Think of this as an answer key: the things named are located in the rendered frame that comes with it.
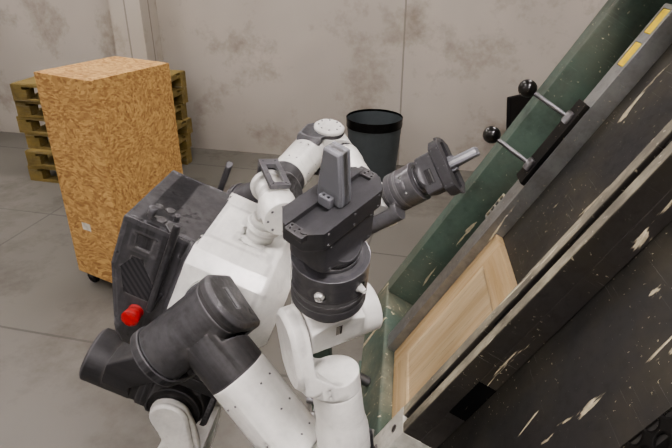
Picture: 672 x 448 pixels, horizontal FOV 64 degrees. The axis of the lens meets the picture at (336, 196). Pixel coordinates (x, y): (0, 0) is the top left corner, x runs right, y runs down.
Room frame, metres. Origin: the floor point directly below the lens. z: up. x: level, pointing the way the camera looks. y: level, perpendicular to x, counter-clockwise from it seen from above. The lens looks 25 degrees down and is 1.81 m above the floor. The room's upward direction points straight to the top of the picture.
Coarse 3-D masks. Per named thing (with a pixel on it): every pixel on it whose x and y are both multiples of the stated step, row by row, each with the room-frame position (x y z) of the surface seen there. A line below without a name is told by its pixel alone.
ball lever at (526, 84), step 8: (528, 80) 1.11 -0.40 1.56; (520, 88) 1.11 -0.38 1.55; (528, 88) 1.10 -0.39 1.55; (536, 88) 1.11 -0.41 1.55; (528, 96) 1.11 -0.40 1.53; (536, 96) 1.10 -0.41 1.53; (552, 104) 1.08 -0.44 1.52; (560, 112) 1.07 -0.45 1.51; (568, 112) 1.05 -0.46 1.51; (568, 120) 1.05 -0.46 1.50
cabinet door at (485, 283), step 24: (480, 264) 1.01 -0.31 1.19; (504, 264) 0.92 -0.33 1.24; (456, 288) 1.03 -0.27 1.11; (480, 288) 0.94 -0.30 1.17; (504, 288) 0.86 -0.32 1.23; (432, 312) 1.04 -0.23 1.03; (456, 312) 0.95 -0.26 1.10; (480, 312) 0.87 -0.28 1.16; (408, 336) 1.07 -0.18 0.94; (432, 336) 0.97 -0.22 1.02; (456, 336) 0.89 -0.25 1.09; (408, 360) 0.98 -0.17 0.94; (432, 360) 0.90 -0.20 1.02; (408, 384) 0.91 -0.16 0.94
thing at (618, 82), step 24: (648, 24) 1.06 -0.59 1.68; (648, 48) 1.02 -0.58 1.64; (624, 72) 1.02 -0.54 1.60; (600, 96) 1.03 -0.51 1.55; (624, 96) 1.02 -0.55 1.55; (600, 120) 1.03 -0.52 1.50; (576, 144) 1.03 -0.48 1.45; (552, 168) 1.04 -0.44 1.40; (528, 192) 1.04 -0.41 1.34; (504, 216) 1.05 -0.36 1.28; (480, 240) 1.05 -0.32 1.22; (456, 264) 1.06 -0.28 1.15; (432, 288) 1.09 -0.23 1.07; (408, 312) 1.11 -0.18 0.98
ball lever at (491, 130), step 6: (492, 126) 1.13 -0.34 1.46; (486, 132) 1.12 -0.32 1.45; (492, 132) 1.11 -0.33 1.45; (498, 132) 1.11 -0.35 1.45; (486, 138) 1.11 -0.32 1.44; (492, 138) 1.11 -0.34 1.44; (498, 138) 1.11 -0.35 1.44; (504, 144) 1.10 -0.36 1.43; (510, 150) 1.09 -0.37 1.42; (516, 156) 1.08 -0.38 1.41; (522, 156) 1.08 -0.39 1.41; (528, 162) 1.06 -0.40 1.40; (534, 162) 1.05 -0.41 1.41; (528, 168) 1.06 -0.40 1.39
